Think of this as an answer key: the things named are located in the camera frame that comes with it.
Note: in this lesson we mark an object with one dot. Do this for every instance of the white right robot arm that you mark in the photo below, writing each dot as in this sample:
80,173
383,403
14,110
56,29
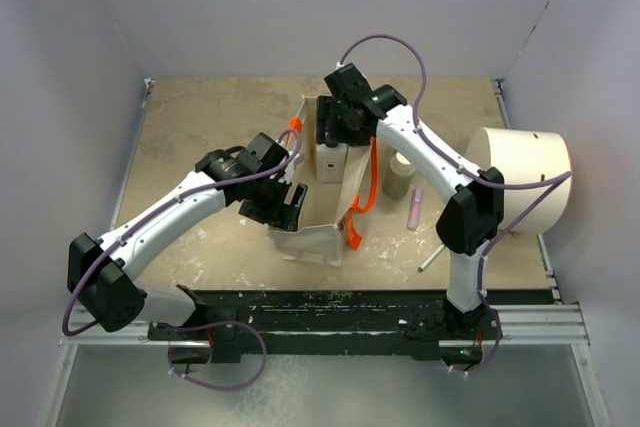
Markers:
473,198

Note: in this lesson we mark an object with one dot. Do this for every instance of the large white paper roll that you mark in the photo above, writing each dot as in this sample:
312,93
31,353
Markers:
526,157

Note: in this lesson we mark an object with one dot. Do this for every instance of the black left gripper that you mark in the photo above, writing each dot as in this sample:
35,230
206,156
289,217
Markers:
276,215

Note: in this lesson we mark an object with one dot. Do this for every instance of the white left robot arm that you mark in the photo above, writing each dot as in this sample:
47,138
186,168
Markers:
104,272

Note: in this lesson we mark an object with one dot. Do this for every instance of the large white lid jar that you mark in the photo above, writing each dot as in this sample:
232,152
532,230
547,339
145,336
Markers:
398,177

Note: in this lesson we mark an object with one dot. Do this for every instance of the canvas tote bag orange handles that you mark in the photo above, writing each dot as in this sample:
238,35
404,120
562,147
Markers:
326,224

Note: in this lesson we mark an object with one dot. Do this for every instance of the white bottle black cap front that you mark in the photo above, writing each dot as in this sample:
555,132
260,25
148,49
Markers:
330,163

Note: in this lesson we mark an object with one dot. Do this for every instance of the green white marker pen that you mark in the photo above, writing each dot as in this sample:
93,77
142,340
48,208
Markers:
431,258

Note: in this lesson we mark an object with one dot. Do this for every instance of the pink highlighter tube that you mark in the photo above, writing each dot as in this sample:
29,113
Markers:
413,221

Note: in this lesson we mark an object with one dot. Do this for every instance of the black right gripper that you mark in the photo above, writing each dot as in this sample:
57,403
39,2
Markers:
329,109

